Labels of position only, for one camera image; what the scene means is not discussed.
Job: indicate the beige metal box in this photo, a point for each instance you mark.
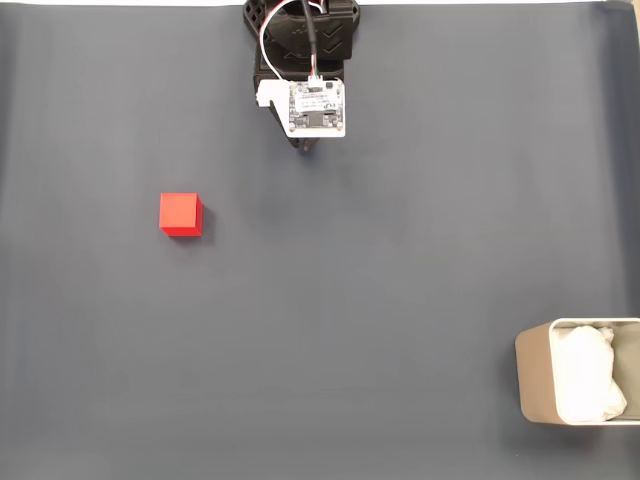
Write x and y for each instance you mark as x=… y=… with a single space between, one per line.
x=535 y=375

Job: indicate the white gripper camera board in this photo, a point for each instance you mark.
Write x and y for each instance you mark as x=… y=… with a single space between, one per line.
x=320 y=107

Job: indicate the red cube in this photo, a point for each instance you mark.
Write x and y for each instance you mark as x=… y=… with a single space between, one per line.
x=177 y=210

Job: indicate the white crumpled cloth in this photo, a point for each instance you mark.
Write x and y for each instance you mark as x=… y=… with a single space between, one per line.
x=585 y=375

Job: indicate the dark grey-blue mat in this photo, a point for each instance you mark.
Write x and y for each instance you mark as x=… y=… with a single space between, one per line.
x=350 y=275

